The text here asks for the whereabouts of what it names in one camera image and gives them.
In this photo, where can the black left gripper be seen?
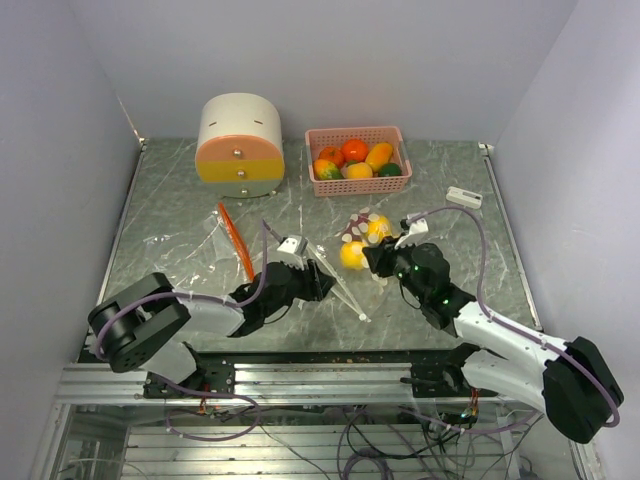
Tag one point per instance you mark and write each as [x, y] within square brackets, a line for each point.
[316, 283]

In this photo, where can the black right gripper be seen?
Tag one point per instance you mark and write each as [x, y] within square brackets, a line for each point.
[377, 256]

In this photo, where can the fake yellow lemon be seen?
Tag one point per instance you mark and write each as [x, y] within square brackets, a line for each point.
[351, 256]

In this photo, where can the clear white-slider zip bag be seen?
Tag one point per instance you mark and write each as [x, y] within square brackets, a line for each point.
[338, 240]

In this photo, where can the fake dark green avocado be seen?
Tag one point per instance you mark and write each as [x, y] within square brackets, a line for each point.
[390, 169]

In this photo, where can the fake yellow peach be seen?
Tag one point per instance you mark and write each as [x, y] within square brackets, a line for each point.
[358, 170]

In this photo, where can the fake yellow orange mango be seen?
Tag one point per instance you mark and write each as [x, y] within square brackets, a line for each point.
[379, 155]

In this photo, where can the fake green orange mango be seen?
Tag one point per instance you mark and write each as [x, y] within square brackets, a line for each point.
[326, 170]

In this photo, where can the fake red orange tomato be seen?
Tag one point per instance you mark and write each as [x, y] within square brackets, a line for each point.
[334, 155]

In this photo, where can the clear red-zip bag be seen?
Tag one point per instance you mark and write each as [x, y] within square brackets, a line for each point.
[200, 256]

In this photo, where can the fake purple onion slice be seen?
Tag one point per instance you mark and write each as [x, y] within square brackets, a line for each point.
[355, 230]

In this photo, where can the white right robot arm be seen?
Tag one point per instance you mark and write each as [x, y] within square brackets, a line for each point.
[568, 381]

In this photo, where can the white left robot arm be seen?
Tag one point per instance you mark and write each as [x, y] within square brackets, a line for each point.
[142, 326]

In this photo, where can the fake yellow bell pepper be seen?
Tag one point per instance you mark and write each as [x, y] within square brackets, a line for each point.
[378, 227]

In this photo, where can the white plastic clip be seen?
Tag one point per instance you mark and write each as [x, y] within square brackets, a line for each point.
[465, 198]

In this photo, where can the pink perforated plastic basket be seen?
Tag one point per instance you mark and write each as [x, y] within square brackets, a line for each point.
[317, 139]

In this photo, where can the round pastel mini drawer cabinet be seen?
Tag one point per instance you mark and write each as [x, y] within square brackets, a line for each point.
[239, 151]

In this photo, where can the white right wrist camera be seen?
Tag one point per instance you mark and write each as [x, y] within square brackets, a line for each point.
[415, 228]

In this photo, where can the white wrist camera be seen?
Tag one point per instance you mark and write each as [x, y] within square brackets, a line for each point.
[291, 251]
[415, 228]

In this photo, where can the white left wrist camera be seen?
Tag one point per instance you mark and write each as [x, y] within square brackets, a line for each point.
[291, 251]

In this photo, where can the aluminium rail frame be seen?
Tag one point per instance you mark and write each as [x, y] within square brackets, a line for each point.
[302, 416]

